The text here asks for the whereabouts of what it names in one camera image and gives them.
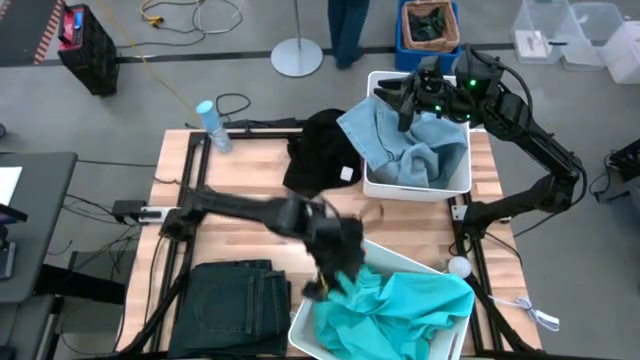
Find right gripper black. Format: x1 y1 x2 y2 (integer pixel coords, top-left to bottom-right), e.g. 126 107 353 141
373 55 469 132

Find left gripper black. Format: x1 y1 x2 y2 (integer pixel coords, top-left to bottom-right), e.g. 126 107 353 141
302 217 366 301

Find light blue denim jeans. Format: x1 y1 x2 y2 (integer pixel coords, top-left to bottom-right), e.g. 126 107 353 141
337 97 469 189

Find teal garment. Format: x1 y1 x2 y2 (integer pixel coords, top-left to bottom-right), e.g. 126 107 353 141
314 264 476 360

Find black garment with white label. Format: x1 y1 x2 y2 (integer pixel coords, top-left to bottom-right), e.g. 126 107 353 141
282 108 362 199

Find black clothes in wicker basket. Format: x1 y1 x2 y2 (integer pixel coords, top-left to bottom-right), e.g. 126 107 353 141
408 7 446 42

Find blue plastic crate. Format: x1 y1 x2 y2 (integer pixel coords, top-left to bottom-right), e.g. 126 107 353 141
394 0 462 75

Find white woven plastic basket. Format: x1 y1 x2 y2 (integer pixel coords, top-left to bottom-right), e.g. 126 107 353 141
288 238 476 360
362 69 474 203

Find brown wicker basket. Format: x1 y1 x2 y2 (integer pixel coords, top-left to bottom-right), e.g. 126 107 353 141
401 0 460 54

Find person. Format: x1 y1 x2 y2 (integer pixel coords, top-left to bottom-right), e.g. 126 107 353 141
327 0 372 70

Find folded dark denim jeans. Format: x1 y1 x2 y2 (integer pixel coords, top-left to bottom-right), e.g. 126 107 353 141
167 259 292 360

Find grey round-base floor stand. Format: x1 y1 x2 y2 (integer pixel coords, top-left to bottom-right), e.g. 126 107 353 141
269 0 325 79

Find black flat strip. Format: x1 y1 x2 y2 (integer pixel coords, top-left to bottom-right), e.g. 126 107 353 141
219 117 306 130

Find white round ball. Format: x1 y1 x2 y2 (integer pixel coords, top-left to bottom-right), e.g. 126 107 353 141
447 255 473 280

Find clear plastic storage bin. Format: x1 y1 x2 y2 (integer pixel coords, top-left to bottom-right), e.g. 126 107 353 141
510 0 574 65
559 2 624 71
599 19 640 85

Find clear plastic water bottle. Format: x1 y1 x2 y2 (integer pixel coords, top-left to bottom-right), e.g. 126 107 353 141
195 99 234 154

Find black power adapter box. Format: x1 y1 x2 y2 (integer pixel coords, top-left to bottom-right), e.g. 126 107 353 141
112 199 147 224

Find dark grey desk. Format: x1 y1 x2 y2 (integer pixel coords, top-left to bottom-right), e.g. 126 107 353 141
0 152 79 305

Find black crate with red top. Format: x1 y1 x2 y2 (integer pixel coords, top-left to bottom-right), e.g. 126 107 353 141
57 3 121 97

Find black phone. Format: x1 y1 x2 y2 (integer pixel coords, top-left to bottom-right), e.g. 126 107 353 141
0 240 17 280

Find white paper sheet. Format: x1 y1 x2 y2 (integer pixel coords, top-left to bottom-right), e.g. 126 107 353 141
0 166 24 206

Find black mat with striped edge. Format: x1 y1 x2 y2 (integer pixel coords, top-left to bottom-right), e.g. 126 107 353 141
0 0 66 66

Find black looped cable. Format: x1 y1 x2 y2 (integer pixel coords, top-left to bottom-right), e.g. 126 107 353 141
214 93 252 121

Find grey coiled cable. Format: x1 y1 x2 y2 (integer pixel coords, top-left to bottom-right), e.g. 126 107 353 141
192 0 245 35

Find white cable with connector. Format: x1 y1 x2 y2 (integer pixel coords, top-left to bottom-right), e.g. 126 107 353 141
492 294 561 332

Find black equipment with cables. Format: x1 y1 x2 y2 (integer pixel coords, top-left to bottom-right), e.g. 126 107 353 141
589 138 640 204

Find yellow cable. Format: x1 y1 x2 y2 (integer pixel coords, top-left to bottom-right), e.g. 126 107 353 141
94 0 201 119

